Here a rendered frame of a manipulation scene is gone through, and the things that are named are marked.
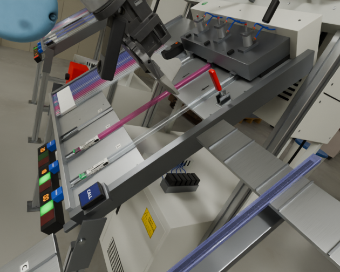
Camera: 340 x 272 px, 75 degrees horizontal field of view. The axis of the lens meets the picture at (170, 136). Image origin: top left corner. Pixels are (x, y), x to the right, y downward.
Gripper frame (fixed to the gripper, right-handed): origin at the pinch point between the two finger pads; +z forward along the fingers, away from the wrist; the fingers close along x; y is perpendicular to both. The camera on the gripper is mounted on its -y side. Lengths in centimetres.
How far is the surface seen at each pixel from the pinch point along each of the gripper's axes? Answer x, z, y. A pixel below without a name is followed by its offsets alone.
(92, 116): 24.2, 6.0, -22.3
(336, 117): -10, 57, 42
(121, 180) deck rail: -9.3, 5.0, -21.6
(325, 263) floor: -27, 224, 10
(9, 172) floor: 93, 29, -102
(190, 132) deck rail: -9.1, 9.2, -2.7
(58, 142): 18.1, 1.2, -33.6
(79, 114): 30.7, 5.1, -26.3
